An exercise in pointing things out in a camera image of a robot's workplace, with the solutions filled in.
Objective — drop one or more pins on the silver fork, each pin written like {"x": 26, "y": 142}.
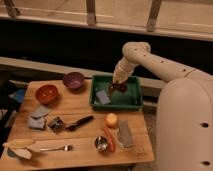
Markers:
{"x": 63, "y": 148}

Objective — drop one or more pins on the dark red grape bunch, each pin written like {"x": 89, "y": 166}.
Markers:
{"x": 118, "y": 87}

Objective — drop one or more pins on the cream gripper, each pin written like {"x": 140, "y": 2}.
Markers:
{"x": 123, "y": 69}

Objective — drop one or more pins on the blue grey cloth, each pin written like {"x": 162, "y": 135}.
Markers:
{"x": 37, "y": 119}

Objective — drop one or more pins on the grey scrubbing sponge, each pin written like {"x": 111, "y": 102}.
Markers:
{"x": 124, "y": 134}

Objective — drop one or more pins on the grey sponge in tray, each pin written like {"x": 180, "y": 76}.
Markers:
{"x": 103, "y": 97}

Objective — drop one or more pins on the orange fruit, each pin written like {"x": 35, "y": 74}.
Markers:
{"x": 111, "y": 120}

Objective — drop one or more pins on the small metal cup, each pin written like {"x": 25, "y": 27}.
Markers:
{"x": 101, "y": 143}

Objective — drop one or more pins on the blue object at left edge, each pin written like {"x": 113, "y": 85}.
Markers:
{"x": 19, "y": 95}

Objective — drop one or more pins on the purple bowl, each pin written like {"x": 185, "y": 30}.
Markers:
{"x": 73, "y": 80}

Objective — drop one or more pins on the small metal clip object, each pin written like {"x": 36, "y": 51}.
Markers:
{"x": 56, "y": 125}

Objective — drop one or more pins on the green plastic tray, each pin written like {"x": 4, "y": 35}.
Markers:
{"x": 130, "y": 100}

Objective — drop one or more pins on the yellow corn cob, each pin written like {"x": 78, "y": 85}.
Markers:
{"x": 19, "y": 143}

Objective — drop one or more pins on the red bowl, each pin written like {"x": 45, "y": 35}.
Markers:
{"x": 47, "y": 94}

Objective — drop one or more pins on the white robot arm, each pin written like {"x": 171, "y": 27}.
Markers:
{"x": 184, "y": 126}

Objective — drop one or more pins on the orange carrot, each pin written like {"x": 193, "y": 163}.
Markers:
{"x": 110, "y": 139}

